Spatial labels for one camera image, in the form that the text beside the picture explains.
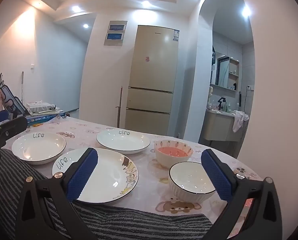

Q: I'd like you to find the grey striped cloth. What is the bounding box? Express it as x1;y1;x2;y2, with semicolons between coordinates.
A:
0;149;212;240

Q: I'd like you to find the white cartoon print plate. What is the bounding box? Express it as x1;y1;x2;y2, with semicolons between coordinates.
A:
52;148;139;204

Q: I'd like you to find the white lettered plate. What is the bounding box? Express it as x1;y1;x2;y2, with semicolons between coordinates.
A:
11;132;67;165
96;129;151;155

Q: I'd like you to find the white tissue box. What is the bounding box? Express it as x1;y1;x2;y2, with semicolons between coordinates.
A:
26;101;57;113

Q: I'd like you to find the smartphone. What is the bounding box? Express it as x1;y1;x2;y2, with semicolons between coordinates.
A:
233;166;252;180

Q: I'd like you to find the white ribbed bowl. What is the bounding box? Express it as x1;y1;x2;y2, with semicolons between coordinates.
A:
169;162;223;203

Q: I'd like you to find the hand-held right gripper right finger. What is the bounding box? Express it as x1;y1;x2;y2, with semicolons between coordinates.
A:
201;149;283;240

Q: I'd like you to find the grey wall panel box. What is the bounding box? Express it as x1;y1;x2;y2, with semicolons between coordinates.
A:
104;20;128;47

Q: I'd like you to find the beige refrigerator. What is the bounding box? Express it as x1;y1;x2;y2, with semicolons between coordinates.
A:
125;25;181;137

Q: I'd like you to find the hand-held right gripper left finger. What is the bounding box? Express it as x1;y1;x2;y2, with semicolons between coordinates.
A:
15;147;99;240

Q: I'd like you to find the cartoon cardboard figure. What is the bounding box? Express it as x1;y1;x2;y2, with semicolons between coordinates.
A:
0;73;29;117

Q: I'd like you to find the pink strawberry print bowl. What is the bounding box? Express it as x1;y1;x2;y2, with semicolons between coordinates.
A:
154;140;194;168

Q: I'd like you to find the white towel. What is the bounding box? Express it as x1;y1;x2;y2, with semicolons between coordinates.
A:
233;110;250;133

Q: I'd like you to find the wooden mop pole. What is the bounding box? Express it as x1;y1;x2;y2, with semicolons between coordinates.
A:
115;86;123;128

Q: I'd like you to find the pink cartoon printed tablecloth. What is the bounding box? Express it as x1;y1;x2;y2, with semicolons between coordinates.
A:
1;116;265;240

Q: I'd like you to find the bathroom mirror cabinet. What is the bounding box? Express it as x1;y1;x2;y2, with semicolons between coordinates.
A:
210;50;240;92

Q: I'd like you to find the beige bathroom vanity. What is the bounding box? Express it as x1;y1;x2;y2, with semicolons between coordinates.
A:
199;109;242;145

